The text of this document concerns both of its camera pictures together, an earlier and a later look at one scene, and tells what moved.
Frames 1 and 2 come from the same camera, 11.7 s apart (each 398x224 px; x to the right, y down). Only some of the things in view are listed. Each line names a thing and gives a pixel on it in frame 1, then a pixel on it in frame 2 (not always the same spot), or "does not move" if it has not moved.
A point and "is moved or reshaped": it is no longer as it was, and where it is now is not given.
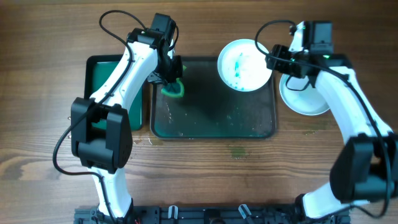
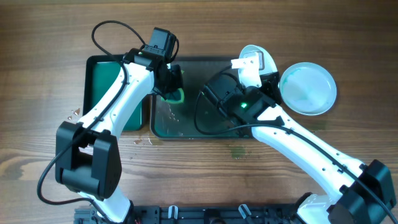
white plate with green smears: x=242 y=66 is moved or reshaped
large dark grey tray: x=211 y=109 does not move
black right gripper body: x=285 y=61 to x=269 y=89
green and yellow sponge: x=175 y=89 is moved or reshaped
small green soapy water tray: x=97 y=70 does not move
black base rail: x=207 y=214 does not move
